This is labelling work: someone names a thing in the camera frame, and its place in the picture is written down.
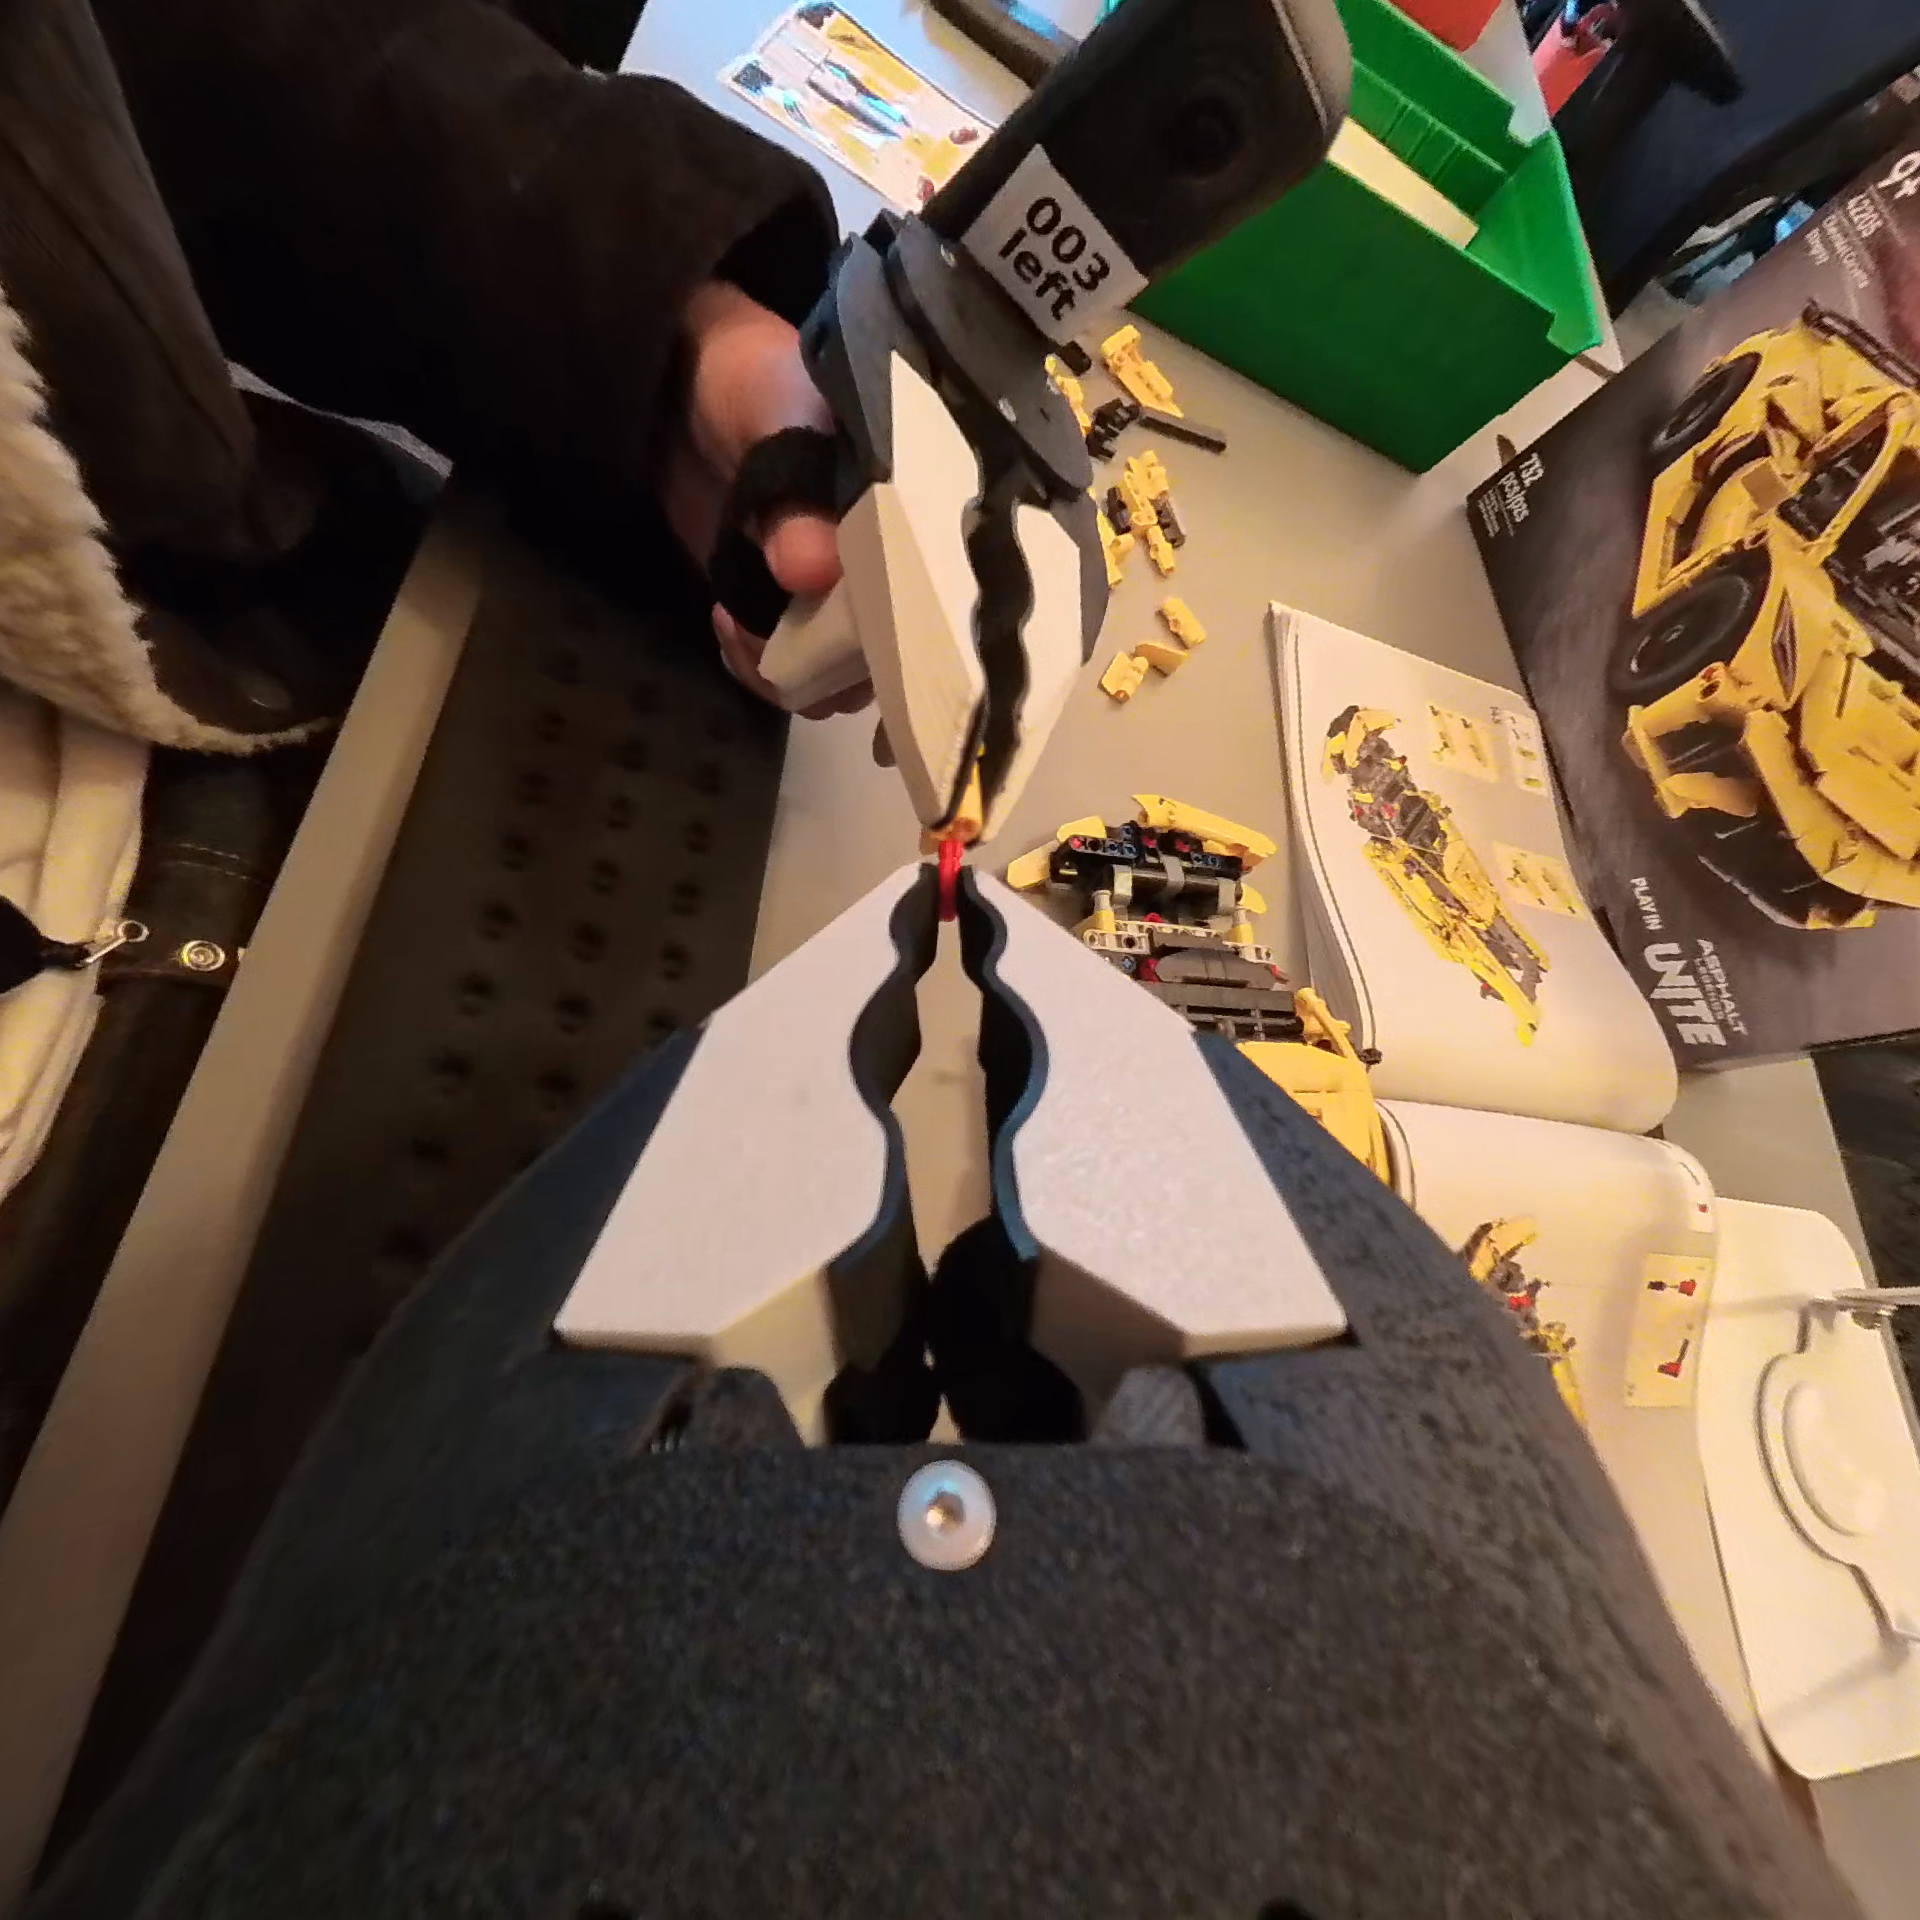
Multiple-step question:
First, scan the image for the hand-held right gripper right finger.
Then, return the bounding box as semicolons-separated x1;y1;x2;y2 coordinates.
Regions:
960;867;1347;1409

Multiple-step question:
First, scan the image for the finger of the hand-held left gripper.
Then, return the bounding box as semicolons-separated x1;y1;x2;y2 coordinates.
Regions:
980;501;1114;823
836;349;999;827

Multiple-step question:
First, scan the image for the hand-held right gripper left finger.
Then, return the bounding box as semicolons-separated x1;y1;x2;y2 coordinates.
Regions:
551;867;940;1422

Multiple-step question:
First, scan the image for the person's left forearm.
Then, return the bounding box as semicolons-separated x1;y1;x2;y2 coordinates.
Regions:
224;0;842;600

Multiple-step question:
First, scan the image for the person's left hand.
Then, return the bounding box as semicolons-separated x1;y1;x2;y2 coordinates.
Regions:
664;278;878;724

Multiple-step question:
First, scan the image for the pile of yellow black bricks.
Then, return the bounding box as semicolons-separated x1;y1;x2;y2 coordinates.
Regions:
1040;322;1216;707

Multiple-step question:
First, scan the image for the white paper stack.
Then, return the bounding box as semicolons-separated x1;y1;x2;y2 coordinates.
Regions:
1322;117;1490;251

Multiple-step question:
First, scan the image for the yellow toy car model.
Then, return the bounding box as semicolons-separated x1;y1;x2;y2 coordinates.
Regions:
1002;793;1396;1190

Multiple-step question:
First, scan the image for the green plastic bin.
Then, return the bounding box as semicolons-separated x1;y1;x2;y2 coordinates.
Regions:
1126;0;1602;478

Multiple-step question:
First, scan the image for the open instruction booklet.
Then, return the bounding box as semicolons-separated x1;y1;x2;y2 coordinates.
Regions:
1268;600;1725;1433

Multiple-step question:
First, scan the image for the black toy car box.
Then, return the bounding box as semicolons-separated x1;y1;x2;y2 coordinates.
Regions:
1463;69;1920;1076

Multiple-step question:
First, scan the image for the white shirt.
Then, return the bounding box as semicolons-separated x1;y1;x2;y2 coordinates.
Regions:
0;689;154;1196

